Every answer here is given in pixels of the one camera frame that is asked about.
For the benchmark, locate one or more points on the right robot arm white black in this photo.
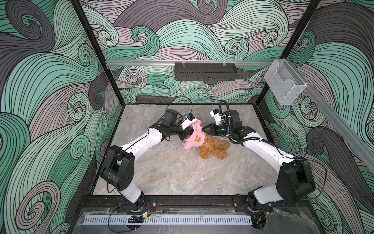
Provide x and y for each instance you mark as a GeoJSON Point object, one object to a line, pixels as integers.
{"type": "Point", "coordinates": [295, 180]}

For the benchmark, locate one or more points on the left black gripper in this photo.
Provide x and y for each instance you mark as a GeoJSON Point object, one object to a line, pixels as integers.
{"type": "Point", "coordinates": [187, 131]}

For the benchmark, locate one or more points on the pink teddy hoodie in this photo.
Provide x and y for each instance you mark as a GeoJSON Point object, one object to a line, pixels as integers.
{"type": "Point", "coordinates": [197, 138]}

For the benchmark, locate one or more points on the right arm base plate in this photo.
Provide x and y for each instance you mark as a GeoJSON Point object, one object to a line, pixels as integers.
{"type": "Point", "coordinates": [249, 204]}

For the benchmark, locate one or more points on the back aluminium rail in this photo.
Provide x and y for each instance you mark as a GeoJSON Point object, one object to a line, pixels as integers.
{"type": "Point", "coordinates": [173, 62]}

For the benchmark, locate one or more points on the black perforated wall tray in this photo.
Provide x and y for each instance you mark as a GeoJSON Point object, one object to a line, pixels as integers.
{"type": "Point", "coordinates": [211, 72]}

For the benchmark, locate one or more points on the brown teddy bear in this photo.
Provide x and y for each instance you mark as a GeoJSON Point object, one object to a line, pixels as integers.
{"type": "Point", "coordinates": [215, 147]}

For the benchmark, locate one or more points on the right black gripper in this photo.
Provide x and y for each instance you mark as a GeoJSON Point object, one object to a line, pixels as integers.
{"type": "Point", "coordinates": [214, 128]}

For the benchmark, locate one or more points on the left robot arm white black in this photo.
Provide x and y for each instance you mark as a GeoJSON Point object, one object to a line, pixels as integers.
{"type": "Point", "coordinates": [117, 169]}

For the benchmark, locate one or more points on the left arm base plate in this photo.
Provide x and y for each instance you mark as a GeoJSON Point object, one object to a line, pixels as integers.
{"type": "Point", "coordinates": [144, 203]}

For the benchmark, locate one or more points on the white slotted cable duct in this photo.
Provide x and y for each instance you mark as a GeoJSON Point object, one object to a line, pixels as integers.
{"type": "Point", "coordinates": [171, 220]}

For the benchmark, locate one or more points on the clear acrylic wall box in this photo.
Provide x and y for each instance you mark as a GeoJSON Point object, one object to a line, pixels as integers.
{"type": "Point", "coordinates": [285, 81]}

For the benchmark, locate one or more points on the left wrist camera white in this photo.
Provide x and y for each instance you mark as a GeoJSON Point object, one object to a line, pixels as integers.
{"type": "Point", "coordinates": [190, 118]}

